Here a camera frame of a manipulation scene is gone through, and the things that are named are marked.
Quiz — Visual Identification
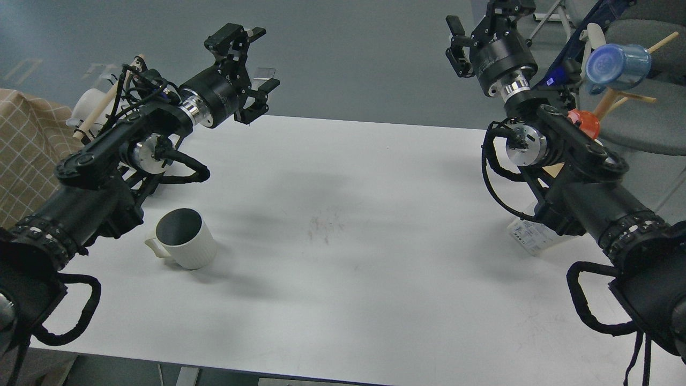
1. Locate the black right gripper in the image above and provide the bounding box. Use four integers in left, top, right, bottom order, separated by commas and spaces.
445, 1, 539, 98

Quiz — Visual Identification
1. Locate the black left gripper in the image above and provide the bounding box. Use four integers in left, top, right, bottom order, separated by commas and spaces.
182, 24, 281, 129

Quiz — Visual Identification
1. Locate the white ribbed mug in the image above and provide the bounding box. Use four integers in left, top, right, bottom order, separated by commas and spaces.
144, 208, 218, 270

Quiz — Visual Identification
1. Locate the blue white milk carton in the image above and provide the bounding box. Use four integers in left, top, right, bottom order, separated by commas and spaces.
506, 218, 573, 256

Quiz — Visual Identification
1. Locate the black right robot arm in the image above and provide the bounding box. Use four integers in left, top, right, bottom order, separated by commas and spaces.
445, 1, 685, 385

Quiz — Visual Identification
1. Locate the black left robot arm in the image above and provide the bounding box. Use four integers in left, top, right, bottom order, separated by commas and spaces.
2, 24, 280, 366

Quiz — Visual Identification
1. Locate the blue plastic cup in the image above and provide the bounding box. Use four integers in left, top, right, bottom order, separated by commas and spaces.
585, 43, 653, 95

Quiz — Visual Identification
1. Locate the orange plastic cup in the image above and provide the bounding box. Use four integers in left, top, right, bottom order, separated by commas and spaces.
568, 108, 601, 140

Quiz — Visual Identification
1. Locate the grey office chair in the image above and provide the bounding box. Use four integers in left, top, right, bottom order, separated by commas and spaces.
593, 1, 685, 156

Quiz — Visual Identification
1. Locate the beige checked cloth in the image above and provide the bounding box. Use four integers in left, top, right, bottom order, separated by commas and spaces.
1, 88, 82, 229

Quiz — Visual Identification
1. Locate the blue folding frame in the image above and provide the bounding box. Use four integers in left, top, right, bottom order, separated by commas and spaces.
535, 1, 637, 88

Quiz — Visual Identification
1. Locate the black wire cup rack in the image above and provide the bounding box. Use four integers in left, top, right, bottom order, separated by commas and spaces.
118, 133, 182, 197

